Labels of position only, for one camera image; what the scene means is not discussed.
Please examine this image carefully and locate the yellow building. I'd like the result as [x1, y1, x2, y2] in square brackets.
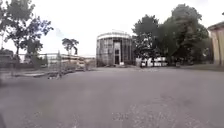
[207, 21, 224, 67]

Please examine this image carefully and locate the group of large dark trees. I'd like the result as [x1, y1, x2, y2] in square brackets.
[131, 3, 213, 66]

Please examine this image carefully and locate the round glass building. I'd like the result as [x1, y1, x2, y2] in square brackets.
[95, 30, 134, 67]

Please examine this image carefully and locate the wire mesh fence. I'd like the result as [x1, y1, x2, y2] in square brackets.
[0, 52, 88, 80]

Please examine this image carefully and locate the tall thin pine tree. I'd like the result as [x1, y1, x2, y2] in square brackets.
[61, 37, 80, 56]

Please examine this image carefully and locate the leafy tree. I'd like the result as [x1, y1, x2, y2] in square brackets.
[0, 0, 54, 64]

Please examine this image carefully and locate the grey asphalt ground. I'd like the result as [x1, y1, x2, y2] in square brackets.
[0, 66, 224, 128]

